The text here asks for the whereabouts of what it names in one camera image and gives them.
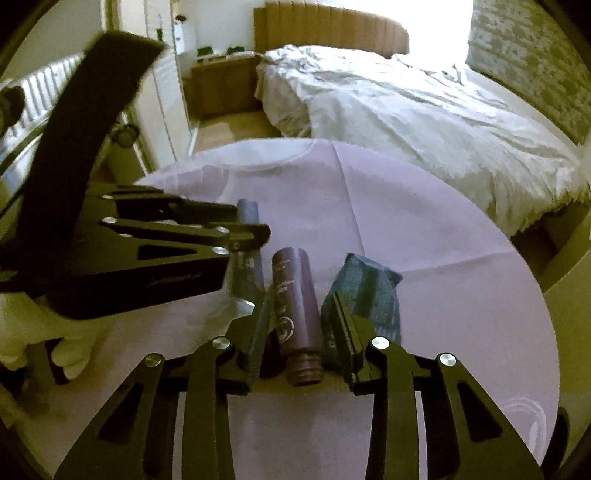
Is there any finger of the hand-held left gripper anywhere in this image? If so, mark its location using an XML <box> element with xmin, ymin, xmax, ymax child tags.
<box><xmin>98</xmin><ymin>186</ymin><xmax>239</xmax><ymax>225</ymax></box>
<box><xmin>45</xmin><ymin>215</ymin><xmax>273</xmax><ymax>320</ymax></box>

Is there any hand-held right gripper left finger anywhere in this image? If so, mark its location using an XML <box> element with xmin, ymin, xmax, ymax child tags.
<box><xmin>53</xmin><ymin>291</ymin><xmax>274</xmax><ymax>480</ymax></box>

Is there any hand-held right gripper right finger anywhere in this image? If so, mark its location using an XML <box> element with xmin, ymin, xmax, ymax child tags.
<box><xmin>330</xmin><ymin>291</ymin><xmax>546</xmax><ymax>480</ymax></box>

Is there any purple bottle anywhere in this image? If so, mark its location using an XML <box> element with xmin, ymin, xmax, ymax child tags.
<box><xmin>270</xmin><ymin>247</ymin><xmax>325</xmax><ymax>387</ymax></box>

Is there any person's left hand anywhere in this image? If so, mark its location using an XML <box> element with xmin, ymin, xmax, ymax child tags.
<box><xmin>0</xmin><ymin>293</ymin><xmax>96</xmax><ymax>379</ymax></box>

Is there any white radiator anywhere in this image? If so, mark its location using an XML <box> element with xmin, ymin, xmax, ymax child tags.
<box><xmin>8</xmin><ymin>52</ymin><xmax>87</xmax><ymax>136</ymax></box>

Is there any white wardrobe door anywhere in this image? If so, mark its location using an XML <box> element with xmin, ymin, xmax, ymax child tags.
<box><xmin>104</xmin><ymin>0</ymin><xmax>195</xmax><ymax>168</ymax></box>

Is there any pink round table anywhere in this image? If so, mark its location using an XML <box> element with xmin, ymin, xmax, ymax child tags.
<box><xmin>18</xmin><ymin>137</ymin><xmax>558</xmax><ymax>480</ymax></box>

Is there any wooden bedside cabinet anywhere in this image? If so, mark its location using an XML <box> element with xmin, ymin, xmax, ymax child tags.
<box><xmin>181</xmin><ymin>52</ymin><xmax>265</xmax><ymax>121</ymax></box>

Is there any bed with white blanket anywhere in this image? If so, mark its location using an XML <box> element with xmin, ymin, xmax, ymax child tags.
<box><xmin>255</xmin><ymin>44</ymin><xmax>591</xmax><ymax>239</ymax></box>

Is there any brown padded headboard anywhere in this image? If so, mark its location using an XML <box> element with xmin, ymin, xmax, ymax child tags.
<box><xmin>252</xmin><ymin>1</ymin><xmax>411</xmax><ymax>57</ymax></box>

